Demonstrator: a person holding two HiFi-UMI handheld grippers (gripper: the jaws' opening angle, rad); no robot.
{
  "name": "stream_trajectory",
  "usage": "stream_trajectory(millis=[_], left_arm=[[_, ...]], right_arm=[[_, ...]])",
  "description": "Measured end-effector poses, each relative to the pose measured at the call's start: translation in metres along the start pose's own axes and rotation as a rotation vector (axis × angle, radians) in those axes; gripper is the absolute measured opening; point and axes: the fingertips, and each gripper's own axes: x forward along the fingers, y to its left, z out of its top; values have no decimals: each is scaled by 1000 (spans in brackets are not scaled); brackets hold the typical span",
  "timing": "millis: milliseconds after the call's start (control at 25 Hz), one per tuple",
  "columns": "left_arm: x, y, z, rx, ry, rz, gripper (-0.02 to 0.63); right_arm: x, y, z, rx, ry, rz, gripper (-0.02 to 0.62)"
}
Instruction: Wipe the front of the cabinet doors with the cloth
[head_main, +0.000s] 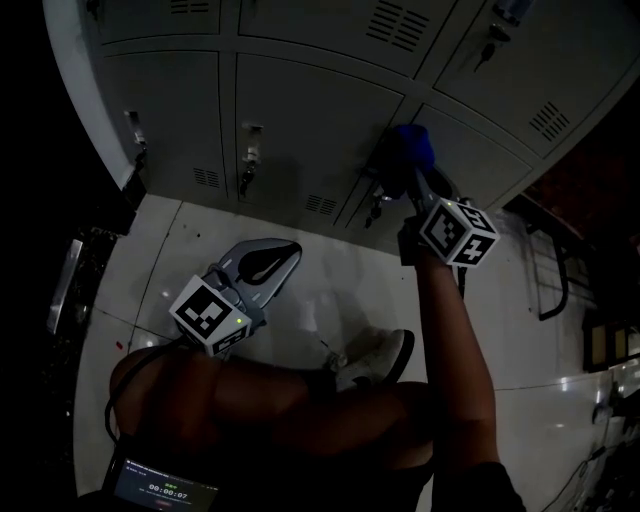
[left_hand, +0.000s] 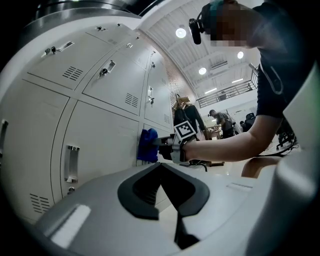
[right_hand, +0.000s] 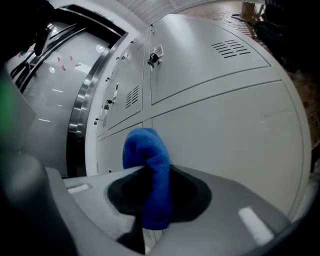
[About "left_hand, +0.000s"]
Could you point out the person's dark t-shirt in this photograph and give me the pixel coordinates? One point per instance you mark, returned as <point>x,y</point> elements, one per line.
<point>275,62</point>

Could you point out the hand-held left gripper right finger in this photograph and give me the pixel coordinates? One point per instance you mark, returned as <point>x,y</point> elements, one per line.
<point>225,205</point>

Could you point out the round ceiling light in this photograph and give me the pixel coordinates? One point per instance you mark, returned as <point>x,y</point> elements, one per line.
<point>202,71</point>
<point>180,32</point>
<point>240,55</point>

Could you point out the wooden coat rack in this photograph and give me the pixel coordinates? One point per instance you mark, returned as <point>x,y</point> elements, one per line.
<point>185,101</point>

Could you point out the ceiling air conditioner unit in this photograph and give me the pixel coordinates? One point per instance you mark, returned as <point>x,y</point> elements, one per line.
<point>219,65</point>

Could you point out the person's head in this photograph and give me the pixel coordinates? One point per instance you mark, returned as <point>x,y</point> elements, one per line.
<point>225,25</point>

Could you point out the grey metal lockers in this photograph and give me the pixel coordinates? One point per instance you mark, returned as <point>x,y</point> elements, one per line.
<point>100,125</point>

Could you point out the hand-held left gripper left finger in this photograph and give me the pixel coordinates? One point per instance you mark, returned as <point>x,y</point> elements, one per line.
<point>95,212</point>

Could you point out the person's right forearm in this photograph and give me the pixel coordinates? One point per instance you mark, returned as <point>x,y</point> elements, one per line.
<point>225,150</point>

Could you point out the metal mezzanine railing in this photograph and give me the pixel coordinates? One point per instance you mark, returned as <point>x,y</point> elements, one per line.
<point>226,92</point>

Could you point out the person's right leg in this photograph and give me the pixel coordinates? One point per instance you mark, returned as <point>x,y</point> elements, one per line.
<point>260,167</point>

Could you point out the black hanging garment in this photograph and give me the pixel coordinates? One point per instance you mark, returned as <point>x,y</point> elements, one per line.
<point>196,115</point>

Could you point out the black head-mounted camera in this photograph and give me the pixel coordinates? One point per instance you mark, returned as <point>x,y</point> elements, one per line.
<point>196,32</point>

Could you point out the wooden table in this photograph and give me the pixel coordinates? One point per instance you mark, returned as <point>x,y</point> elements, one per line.
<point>212,132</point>

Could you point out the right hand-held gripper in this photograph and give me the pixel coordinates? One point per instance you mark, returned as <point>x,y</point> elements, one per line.
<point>183,131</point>

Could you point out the blue cloth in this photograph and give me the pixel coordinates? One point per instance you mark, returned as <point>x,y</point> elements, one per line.
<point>147,145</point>

